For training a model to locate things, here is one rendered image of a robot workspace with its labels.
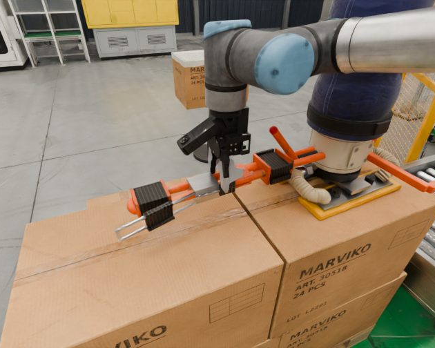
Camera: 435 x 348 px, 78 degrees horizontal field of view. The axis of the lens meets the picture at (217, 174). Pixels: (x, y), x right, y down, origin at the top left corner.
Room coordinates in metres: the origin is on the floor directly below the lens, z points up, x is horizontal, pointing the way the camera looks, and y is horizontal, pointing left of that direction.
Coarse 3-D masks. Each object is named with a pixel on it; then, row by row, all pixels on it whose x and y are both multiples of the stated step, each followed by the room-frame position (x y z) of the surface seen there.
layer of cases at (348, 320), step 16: (192, 176) 1.35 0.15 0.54; (128, 192) 1.20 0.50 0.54; (384, 288) 0.62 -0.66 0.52; (352, 304) 0.56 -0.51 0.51; (368, 304) 0.60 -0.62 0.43; (384, 304) 0.65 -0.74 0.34; (320, 320) 0.50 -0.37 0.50; (336, 320) 0.54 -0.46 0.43; (352, 320) 0.58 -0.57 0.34; (368, 320) 0.63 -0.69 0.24; (288, 336) 0.45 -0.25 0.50; (304, 336) 0.48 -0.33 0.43; (320, 336) 0.52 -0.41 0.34; (336, 336) 0.56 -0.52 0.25
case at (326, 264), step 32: (256, 192) 0.69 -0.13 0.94; (288, 192) 0.69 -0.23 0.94; (416, 192) 0.69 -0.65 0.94; (256, 224) 0.56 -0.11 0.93; (288, 224) 0.54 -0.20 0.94; (320, 224) 0.54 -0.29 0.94; (352, 224) 0.54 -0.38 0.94; (384, 224) 0.55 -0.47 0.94; (416, 224) 0.61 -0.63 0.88; (288, 256) 0.44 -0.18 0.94; (320, 256) 0.46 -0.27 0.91; (352, 256) 0.51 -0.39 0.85; (384, 256) 0.58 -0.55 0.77; (288, 288) 0.43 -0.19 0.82; (320, 288) 0.48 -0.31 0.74; (352, 288) 0.54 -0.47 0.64; (288, 320) 0.44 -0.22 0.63
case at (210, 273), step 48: (48, 240) 0.49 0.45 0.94; (96, 240) 0.49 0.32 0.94; (144, 240) 0.49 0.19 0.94; (192, 240) 0.49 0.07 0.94; (240, 240) 0.49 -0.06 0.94; (48, 288) 0.35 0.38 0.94; (96, 288) 0.35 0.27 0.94; (144, 288) 0.35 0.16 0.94; (192, 288) 0.35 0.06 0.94; (240, 288) 0.37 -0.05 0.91; (48, 336) 0.25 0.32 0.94; (96, 336) 0.25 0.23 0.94; (144, 336) 0.28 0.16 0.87; (192, 336) 0.32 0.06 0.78; (240, 336) 0.38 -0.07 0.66
